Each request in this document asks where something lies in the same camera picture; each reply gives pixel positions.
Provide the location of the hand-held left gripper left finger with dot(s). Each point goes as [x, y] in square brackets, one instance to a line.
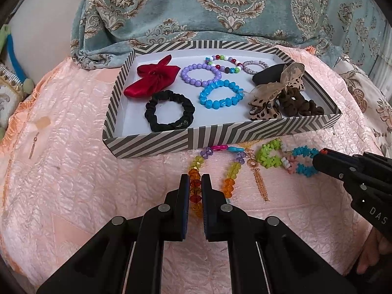
[184, 208]

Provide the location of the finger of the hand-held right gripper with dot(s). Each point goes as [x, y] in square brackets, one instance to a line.
[330, 168]
[337, 156]

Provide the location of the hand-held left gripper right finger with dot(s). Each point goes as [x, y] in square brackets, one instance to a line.
[206, 208]

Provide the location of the brown scrunchie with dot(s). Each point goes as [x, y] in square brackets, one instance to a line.
[294, 104]

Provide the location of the leopard print bow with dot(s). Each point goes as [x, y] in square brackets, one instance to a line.
[263, 98]

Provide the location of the black scrunchie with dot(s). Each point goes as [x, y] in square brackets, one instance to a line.
[150, 111]

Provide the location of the striped cardboard box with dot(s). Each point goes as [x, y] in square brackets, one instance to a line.
[131, 119]

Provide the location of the person's right hand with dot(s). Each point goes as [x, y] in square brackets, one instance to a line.
[370, 251]

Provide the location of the cream floral cloth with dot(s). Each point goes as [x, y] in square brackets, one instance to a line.
[367, 98]

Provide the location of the pink quilted blanket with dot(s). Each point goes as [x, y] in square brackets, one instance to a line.
[92, 190]

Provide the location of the black fabric hair accessory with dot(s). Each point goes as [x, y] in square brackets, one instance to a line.
[269, 73]

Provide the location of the red satin bow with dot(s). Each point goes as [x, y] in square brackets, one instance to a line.
[153, 79]

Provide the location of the teal damask cloth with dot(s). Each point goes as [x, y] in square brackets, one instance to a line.
[245, 6]

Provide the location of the cream floral cushion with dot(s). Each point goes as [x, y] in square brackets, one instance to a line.
[6, 98]

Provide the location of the beige sofa backrest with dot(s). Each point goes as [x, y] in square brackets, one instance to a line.
[46, 36]

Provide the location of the green blue plush toy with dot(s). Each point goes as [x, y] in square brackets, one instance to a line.
[15, 61]

